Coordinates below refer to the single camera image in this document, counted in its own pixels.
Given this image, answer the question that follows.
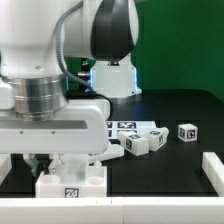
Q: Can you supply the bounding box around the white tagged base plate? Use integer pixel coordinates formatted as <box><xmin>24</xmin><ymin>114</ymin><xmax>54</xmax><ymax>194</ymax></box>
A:
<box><xmin>107</xmin><ymin>121</ymin><xmax>156</xmax><ymax>139</ymax></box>

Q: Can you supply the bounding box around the white left fence rail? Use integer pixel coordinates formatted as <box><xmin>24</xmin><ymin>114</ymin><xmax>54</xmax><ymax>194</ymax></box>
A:
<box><xmin>0</xmin><ymin>154</ymin><xmax>12</xmax><ymax>185</ymax></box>

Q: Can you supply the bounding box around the white tagged cube nut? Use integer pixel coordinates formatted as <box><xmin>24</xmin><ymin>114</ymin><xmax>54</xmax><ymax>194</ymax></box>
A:
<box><xmin>178</xmin><ymin>124</ymin><xmax>198</xmax><ymax>142</ymax></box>
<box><xmin>0</xmin><ymin>154</ymin><xmax>7</xmax><ymax>158</ymax></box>

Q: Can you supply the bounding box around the white chair back frame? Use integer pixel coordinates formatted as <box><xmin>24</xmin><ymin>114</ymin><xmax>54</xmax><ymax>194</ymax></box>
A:
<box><xmin>89</xmin><ymin>144</ymin><xmax>124</xmax><ymax>164</ymax></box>

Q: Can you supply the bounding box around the white fence rail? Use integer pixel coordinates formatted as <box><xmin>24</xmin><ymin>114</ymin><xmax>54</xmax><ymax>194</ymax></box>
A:
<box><xmin>0</xmin><ymin>197</ymin><xmax>224</xmax><ymax>224</ymax></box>
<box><xmin>202</xmin><ymin>152</ymin><xmax>224</xmax><ymax>197</ymax></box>
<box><xmin>0</xmin><ymin>154</ymin><xmax>12</xmax><ymax>185</ymax></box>

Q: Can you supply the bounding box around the white front fence rail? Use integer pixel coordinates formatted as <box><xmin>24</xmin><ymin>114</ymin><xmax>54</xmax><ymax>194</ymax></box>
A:
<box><xmin>0</xmin><ymin>197</ymin><xmax>224</xmax><ymax>224</ymax></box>

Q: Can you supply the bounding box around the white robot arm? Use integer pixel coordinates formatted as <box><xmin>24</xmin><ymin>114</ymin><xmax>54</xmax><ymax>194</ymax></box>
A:
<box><xmin>0</xmin><ymin>0</ymin><xmax>139</xmax><ymax>168</ymax></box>

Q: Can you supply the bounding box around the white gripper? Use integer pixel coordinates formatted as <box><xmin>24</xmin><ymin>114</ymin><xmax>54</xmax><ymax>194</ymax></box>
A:
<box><xmin>0</xmin><ymin>99</ymin><xmax>110</xmax><ymax>177</ymax></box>

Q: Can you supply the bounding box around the white chair seat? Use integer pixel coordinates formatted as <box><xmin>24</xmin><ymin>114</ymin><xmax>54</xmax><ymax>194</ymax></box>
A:
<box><xmin>35</xmin><ymin>156</ymin><xmax>107</xmax><ymax>198</ymax></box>

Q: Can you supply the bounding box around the white right fence rail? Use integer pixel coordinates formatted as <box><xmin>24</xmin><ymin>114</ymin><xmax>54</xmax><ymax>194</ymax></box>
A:
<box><xmin>202</xmin><ymin>152</ymin><xmax>224</xmax><ymax>197</ymax></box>

